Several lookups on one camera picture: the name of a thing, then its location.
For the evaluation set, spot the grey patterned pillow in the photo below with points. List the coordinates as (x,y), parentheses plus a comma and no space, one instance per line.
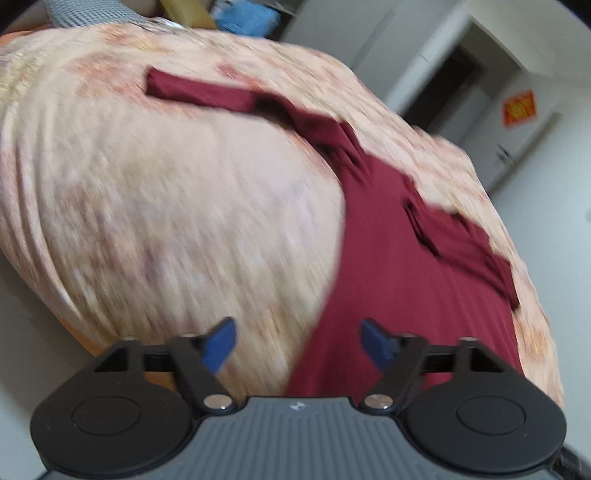
(87,10)

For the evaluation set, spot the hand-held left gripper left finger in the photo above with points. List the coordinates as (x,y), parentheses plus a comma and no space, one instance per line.
(220,345)

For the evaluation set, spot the peach printed blanket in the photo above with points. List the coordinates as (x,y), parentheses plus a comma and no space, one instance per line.
(161,207)

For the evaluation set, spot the white door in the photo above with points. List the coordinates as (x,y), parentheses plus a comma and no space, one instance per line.
(531,138)

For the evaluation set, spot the grey wardrobe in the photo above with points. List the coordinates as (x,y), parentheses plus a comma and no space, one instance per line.
(332,37)

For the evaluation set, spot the yellow pillow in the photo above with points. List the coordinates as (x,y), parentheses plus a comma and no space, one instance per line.
(189,13)

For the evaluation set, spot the blue cloth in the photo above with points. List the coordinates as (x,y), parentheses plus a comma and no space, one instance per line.
(247,16)

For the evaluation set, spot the dark red garment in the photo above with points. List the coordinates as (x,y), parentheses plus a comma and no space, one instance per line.
(392,258)

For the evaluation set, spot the red door decoration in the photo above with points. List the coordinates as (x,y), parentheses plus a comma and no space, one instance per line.
(519,109)

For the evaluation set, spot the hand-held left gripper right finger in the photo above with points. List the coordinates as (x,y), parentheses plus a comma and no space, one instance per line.
(376,345)

